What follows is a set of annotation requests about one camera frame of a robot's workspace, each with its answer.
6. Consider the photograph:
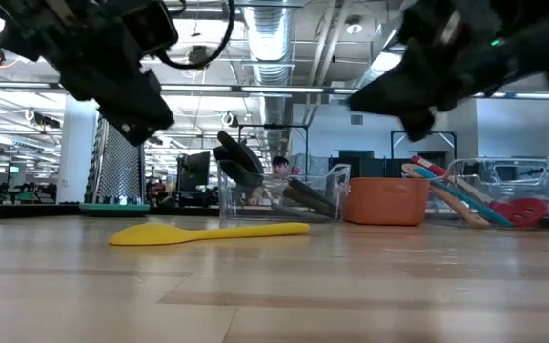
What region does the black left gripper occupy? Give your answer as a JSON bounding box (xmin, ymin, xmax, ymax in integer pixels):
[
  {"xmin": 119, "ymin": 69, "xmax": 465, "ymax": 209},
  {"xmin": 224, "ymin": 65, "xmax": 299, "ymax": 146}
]
[{"xmin": 0, "ymin": 9, "xmax": 175, "ymax": 147}]

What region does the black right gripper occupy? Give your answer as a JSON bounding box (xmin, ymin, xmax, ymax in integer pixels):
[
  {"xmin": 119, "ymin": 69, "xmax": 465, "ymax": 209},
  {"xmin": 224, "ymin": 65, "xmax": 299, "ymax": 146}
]
[{"xmin": 348, "ymin": 0, "xmax": 519, "ymax": 143}]

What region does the black round-headed spatula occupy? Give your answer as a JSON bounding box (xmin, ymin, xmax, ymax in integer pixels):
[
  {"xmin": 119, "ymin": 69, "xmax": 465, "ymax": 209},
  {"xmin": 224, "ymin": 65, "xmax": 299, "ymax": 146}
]
[{"xmin": 213, "ymin": 130, "xmax": 338, "ymax": 211}]

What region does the black plastic spatula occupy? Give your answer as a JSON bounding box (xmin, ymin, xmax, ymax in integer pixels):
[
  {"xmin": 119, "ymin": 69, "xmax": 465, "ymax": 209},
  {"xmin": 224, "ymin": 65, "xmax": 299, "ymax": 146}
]
[{"xmin": 218, "ymin": 159, "xmax": 338, "ymax": 220}]

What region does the wooden slotted spatula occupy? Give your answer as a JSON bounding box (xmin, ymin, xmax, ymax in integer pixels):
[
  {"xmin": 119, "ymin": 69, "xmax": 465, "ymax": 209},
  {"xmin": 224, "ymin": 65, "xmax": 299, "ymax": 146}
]
[{"xmin": 400, "ymin": 162, "xmax": 492, "ymax": 229}]

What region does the blue silicone spoon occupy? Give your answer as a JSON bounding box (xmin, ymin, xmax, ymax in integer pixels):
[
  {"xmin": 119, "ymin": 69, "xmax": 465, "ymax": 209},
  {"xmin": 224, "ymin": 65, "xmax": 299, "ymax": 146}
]
[{"xmin": 414, "ymin": 166, "xmax": 515, "ymax": 228}]

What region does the red slotted spatula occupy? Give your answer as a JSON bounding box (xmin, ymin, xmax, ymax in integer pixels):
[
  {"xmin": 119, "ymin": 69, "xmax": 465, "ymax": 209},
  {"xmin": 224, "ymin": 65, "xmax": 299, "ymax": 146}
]
[{"xmin": 409, "ymin": 154, "xmax": 549, "ymax": 229}]

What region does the teal steel box grater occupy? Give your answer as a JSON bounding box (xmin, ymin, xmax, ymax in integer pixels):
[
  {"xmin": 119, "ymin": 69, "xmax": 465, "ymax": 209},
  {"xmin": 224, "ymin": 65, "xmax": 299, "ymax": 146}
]
[{"xmin": 79, "ymin": 113, "xmax": 151, "ymax": 218}]

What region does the white building column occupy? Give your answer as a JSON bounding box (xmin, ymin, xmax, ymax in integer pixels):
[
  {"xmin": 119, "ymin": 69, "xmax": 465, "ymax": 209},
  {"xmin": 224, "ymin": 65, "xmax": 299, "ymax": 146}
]
[{"xmin": 56, "ymin": 94, "xmax": 98, "ymax": 205}]

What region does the black computer monitor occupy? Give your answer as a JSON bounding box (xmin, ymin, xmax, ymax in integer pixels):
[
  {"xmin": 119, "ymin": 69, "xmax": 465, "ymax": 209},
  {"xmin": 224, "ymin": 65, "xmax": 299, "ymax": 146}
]
[{"xmin": 176, "ymin": 151, "xmax": 212, "ymax": 193}]

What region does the orange plastic bin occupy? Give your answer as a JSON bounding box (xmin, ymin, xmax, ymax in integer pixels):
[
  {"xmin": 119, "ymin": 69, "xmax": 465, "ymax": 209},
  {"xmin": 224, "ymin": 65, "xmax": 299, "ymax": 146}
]
[{"xmin": 342, "ymin": 176, "xmax": 431, "ymax": 227}]

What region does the clear plastic bin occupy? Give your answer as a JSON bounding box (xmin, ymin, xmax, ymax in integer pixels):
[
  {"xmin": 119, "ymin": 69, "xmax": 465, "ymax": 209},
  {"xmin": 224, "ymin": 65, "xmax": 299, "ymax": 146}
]
[
  {"xmin": 400, "ymin": 156, "xmax": 549, "ymax": 230},
  {"xmin": 216, "ymin": 161, "xmax": 352, "ymax": 223}
]

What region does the yellow silicone spoon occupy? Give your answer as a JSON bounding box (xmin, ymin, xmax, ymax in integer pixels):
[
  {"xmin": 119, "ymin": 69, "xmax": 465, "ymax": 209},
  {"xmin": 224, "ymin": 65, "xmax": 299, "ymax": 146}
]
[{"xmin": 108, "ymin": 221, "xmax": 312, "ymax": 247}]

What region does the long ceiling light bar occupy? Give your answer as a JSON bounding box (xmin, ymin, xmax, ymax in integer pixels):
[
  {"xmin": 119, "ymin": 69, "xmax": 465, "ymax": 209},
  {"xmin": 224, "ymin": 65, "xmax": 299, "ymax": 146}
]
[{"xmin": 0, "ymin": 79, "xmax": 549, "ymax": 101}]

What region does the person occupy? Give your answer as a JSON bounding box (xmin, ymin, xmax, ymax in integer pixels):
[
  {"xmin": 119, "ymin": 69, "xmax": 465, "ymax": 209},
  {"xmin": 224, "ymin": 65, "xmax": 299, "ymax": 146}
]
[{"xmin": 247, "ymin": 155, "xmax": 304, "ymax": 207}]

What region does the black gantry frame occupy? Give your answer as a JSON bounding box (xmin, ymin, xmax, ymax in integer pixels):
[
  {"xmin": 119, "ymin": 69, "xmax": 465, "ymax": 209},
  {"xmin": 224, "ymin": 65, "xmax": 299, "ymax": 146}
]
[{"xmin": 389, "ymin": 128, "xmax": 458, "ymax": 161}]

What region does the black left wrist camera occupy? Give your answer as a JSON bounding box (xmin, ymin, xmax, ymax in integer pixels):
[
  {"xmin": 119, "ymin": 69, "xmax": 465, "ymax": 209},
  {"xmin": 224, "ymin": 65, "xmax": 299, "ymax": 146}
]
[{"xmin": 120, "ymin": 0, "xmax": 181, "ymax": 57}]

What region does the black camera cable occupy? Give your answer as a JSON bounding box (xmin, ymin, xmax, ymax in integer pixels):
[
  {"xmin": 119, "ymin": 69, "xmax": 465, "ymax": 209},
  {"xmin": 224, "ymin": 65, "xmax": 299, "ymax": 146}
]
[{"xmin": 154, "ymin": 0, "xmax": 237, "ymax": 71}]

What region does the black aluminium frame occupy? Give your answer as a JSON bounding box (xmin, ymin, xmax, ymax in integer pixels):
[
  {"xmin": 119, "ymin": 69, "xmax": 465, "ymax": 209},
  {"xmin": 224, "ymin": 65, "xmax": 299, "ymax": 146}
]
[{"xmin": 0, "ymin": 201, "xmax": 549, "ymax": 233}]

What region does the silver ceiling duct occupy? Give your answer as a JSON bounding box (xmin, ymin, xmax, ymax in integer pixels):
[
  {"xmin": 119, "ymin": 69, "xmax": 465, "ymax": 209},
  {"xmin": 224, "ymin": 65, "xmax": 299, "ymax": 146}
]
[{"xmin": 240, "ymin": 0, "xmax": 304, "ymax": 90}]

